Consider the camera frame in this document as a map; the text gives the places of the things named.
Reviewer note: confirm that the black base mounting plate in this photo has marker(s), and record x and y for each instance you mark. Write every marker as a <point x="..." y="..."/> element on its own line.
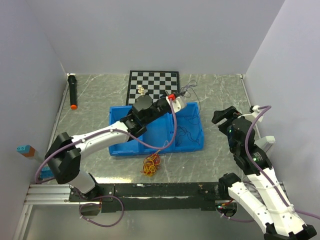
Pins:
<point x="205" y="196"/>

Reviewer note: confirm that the black marker orange cap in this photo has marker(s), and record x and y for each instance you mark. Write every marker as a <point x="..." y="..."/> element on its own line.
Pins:
<point x="72" y="82"/>

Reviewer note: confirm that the black white chessboard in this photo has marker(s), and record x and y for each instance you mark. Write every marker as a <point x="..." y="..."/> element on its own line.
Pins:
<point x="155" y="83"/>

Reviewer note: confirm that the blue lego brick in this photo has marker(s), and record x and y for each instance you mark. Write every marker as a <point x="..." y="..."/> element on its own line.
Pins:
<point x="46" y="173"/>

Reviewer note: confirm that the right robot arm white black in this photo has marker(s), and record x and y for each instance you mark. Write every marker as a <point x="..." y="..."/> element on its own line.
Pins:
<point x="274" y="214"/>

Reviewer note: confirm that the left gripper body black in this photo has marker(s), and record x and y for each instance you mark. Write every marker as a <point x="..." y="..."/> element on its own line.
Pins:
<point x="160" y="107"/>

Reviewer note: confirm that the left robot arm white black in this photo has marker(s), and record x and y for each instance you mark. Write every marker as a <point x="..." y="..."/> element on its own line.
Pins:
<point x="66" y="152"/>

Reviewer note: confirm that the cream chess piece front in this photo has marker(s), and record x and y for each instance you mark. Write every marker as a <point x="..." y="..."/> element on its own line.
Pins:
<point x="142" y="91"/>

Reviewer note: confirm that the white grey stand device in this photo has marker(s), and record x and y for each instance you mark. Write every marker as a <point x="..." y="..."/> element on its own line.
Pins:
<point x="266" y="143"/>

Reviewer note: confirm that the blue three-compartment plastic bin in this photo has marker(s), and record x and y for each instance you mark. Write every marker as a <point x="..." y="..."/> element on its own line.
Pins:
<point x="189" y="136"/>

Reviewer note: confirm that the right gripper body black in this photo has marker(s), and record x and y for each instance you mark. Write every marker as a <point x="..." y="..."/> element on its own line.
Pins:
<point x="228" y="114"/>

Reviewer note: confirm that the aluminium frame rail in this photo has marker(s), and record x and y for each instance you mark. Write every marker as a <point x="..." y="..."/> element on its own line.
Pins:
<point x="52" y="194"/>

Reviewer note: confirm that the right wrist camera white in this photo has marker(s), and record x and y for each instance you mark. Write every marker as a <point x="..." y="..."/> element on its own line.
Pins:
<point x="254" y="111"/>

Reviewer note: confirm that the blue brown toy block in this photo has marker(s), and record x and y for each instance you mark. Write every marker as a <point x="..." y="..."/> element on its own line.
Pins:
<point x="29" y="152"/>

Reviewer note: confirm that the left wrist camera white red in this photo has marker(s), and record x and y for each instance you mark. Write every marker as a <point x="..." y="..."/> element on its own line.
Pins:
<point x="179" y="103"/>

